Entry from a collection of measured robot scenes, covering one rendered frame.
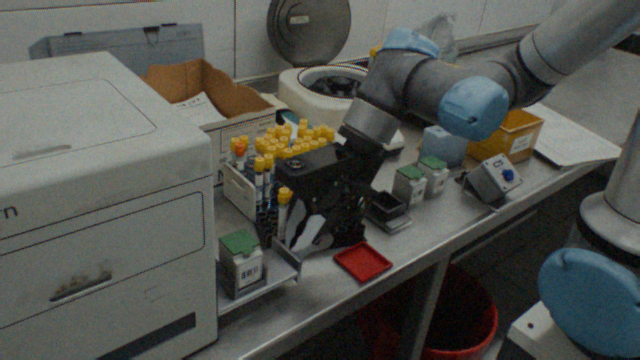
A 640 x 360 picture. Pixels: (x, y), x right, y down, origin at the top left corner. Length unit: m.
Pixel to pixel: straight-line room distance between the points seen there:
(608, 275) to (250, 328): 0.43
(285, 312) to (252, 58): 0.75
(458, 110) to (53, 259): 0.44
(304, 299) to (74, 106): 0.40
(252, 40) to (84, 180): 0.87
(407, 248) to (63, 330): 0.53
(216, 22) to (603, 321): 0.97
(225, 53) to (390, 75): 0.65
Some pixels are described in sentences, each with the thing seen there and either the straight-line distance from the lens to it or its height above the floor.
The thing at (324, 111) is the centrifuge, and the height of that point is 0.98.
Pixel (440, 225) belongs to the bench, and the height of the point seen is 0.87.
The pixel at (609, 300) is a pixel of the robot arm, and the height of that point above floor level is 1.09.
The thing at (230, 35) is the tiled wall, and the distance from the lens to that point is 1.24.
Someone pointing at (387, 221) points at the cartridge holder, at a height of 0.89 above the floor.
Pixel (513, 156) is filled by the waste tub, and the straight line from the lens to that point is 1.17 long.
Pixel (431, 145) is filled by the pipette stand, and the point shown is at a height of 0.95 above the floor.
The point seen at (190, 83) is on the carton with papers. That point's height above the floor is 0.97.
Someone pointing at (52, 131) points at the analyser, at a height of 1.17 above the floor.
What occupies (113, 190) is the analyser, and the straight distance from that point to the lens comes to 0.47.
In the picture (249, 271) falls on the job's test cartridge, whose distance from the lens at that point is 0.66.
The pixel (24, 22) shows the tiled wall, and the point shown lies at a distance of 1.08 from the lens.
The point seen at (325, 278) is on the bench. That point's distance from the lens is 0.77.
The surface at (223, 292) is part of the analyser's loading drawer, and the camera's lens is 0.68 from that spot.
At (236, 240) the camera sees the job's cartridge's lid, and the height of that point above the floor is 0.98.
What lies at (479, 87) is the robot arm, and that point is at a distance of 0.61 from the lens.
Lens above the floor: 1.40
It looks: 32 degrees down
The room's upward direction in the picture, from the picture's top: 6 degrees clockwise
